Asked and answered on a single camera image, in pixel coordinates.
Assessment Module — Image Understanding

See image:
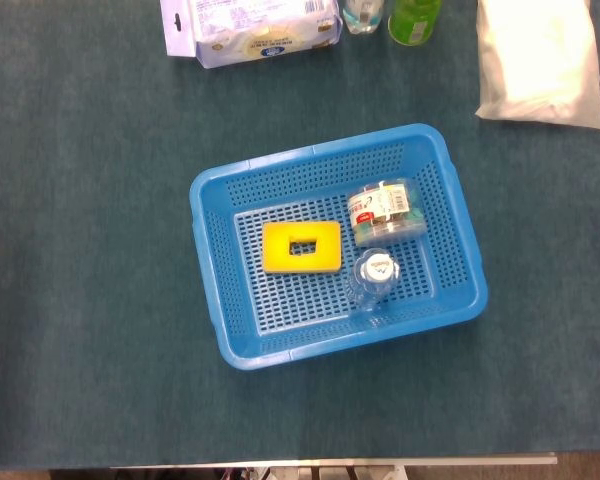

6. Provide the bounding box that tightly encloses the yellow sponge with rectangular hole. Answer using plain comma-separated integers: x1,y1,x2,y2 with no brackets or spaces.
262,221,342,275

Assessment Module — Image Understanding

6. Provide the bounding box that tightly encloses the blue perforated plastic basket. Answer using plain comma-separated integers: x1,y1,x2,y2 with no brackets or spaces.
188,122,490,371

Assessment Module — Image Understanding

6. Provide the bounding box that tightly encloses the small clear water bottle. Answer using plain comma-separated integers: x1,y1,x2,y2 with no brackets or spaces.
348,245,400,314

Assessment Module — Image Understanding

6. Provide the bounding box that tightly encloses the clear round container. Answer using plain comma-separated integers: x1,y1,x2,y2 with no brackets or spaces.
347,178,428,249

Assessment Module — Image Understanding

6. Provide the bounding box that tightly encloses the green cylindrical can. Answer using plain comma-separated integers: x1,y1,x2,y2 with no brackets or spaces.
387,0,442,45

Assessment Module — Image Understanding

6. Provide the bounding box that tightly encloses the lavender wet wipes pack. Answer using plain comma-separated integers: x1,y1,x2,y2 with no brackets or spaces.
159,0,345,70

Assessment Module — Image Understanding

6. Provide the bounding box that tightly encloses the metal table edge strip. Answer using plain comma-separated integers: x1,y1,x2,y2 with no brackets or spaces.
110,452,558,469

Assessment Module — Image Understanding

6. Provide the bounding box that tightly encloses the white powder-filled plastic bag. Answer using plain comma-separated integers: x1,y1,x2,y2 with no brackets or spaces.
474,0,600,131

